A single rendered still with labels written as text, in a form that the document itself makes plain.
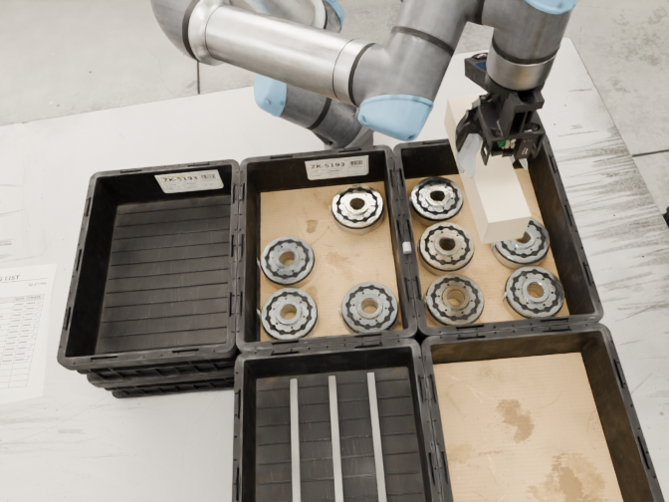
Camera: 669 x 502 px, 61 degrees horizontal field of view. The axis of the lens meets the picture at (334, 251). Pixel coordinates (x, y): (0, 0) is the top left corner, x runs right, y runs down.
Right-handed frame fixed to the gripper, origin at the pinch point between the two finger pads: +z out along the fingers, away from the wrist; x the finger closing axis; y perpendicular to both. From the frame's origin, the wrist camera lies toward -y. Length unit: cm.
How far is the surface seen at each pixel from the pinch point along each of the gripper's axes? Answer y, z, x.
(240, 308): 10.5, 16.6, -42.2
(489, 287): 9.8, 26.5, 2.6
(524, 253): 5.5, 23.5, 9.8
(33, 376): 8, 39, -90
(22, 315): -7, 40, -94
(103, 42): -183, 111, -117
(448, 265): 5.5, 23.3, -4.4
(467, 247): 2.3, 23.6, 0.0
